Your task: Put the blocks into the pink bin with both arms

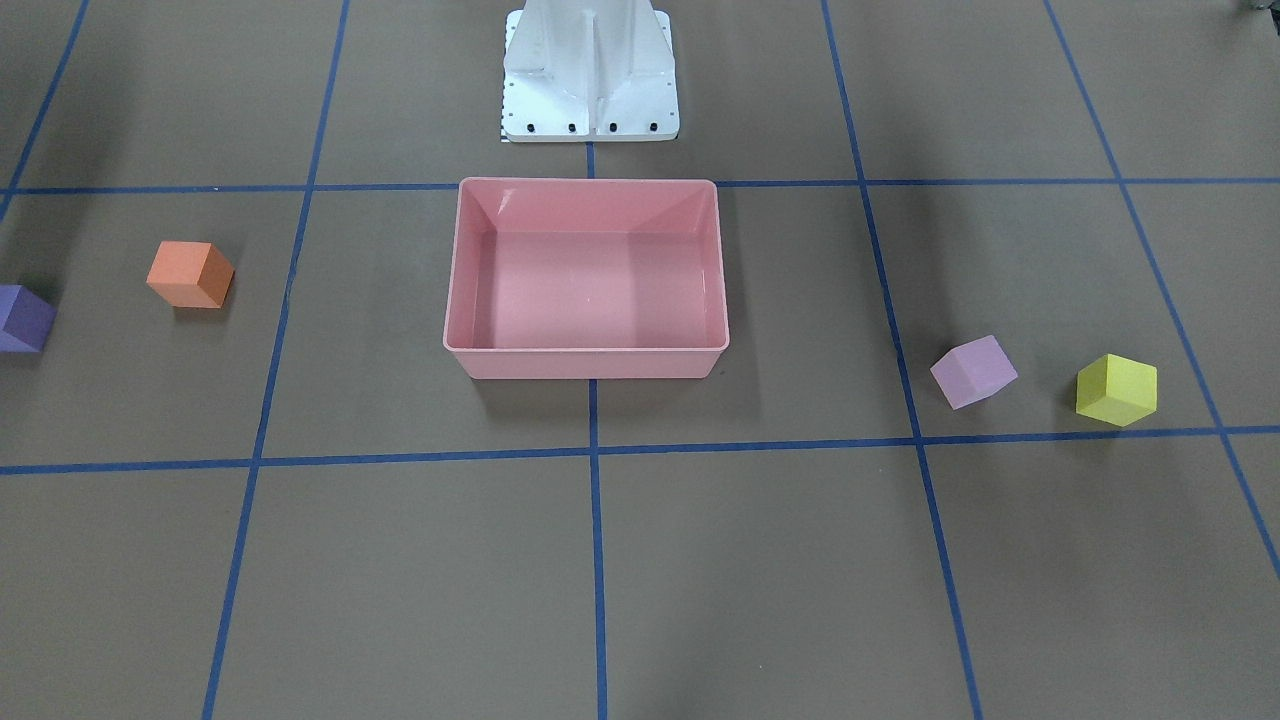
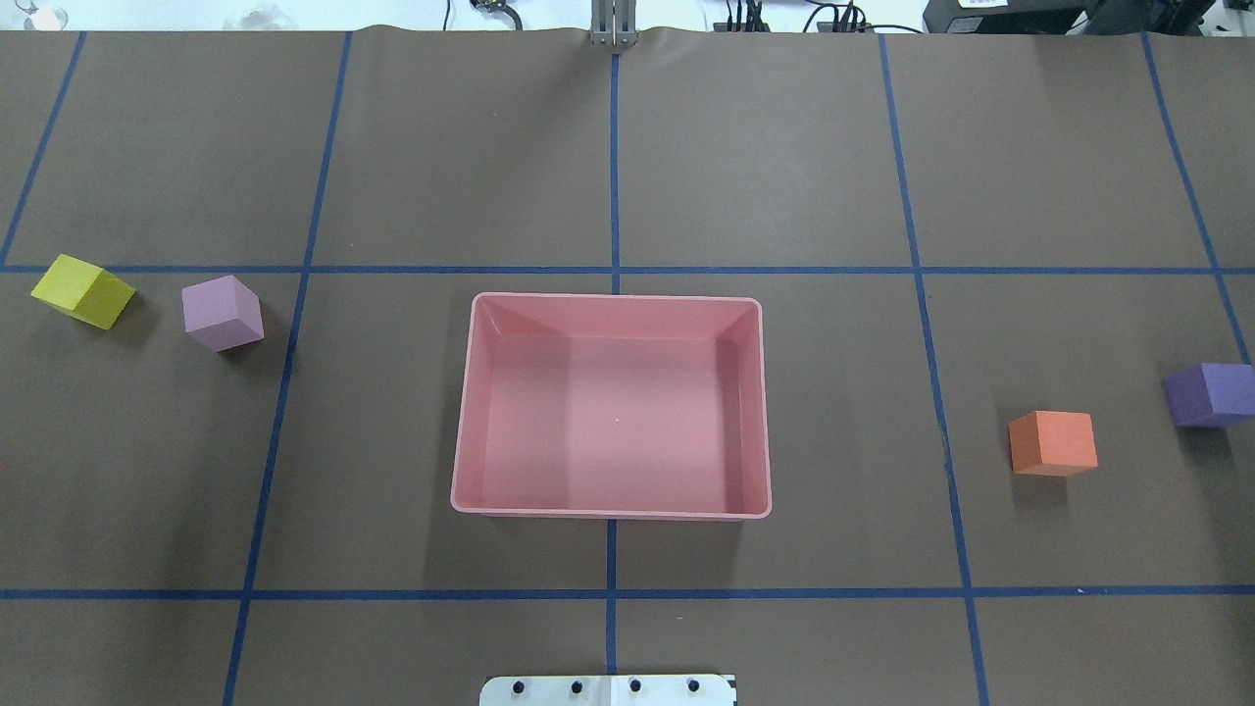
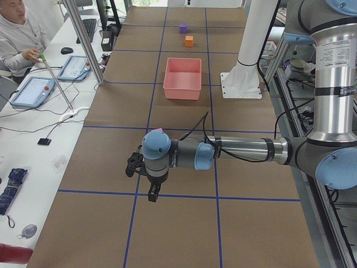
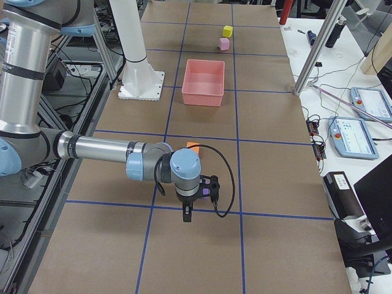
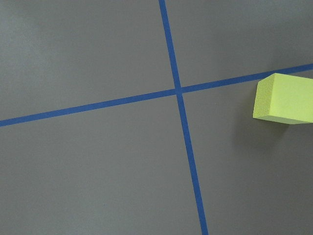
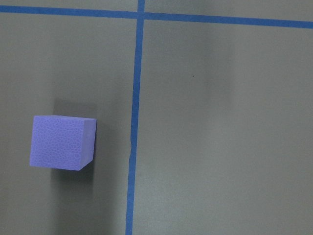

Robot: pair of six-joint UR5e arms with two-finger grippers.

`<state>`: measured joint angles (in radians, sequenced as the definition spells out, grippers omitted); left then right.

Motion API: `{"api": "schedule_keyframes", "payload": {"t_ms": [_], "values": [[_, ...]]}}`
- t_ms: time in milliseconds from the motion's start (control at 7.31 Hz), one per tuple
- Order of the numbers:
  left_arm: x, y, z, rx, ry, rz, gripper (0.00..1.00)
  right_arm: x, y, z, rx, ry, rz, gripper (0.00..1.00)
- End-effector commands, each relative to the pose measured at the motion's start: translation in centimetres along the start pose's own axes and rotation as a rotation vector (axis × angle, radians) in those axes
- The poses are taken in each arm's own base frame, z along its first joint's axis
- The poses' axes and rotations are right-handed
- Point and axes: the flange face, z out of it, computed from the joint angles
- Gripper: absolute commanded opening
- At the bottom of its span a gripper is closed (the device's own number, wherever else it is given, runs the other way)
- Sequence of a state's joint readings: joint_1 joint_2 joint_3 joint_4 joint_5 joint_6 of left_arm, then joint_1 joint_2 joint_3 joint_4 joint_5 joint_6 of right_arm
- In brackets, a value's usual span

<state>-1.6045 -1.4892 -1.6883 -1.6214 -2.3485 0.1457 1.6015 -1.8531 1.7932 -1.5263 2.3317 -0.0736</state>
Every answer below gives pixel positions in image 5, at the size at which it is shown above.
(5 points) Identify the yellow foam block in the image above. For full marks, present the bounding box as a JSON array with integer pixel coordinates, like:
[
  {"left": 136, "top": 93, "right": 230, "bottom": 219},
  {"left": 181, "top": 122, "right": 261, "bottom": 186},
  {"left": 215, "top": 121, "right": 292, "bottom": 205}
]
[{"left": 252, "top": 73, "right": 313, "bottom": 124}]

